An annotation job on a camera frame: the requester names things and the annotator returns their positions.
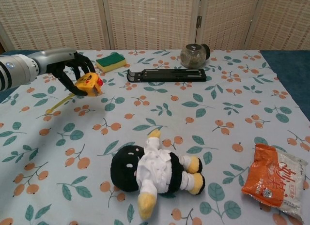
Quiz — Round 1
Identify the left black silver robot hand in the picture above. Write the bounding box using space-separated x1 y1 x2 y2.
27 47 97 97

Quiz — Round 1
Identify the yellow tape measure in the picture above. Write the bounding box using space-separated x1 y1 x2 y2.
46 72 103 114

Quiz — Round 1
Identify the green yellow sponge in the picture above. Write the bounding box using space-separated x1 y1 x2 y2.
95 53 128 73

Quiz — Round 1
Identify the woven folding screen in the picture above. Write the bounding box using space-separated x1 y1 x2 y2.
0 0 310 51

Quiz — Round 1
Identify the black folding stand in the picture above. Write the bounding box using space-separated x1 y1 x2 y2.
127 68 207 82

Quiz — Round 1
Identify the floral print tablecloth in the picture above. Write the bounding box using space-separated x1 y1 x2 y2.
0 49 310 225

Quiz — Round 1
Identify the glass jar with black lid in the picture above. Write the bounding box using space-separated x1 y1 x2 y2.
180 43 211 68

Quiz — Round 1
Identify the black white plush penguin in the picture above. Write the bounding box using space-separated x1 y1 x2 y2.
110 130 206 221

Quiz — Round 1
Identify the orange white snack packet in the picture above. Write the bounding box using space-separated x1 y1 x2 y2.
241 143 309 223

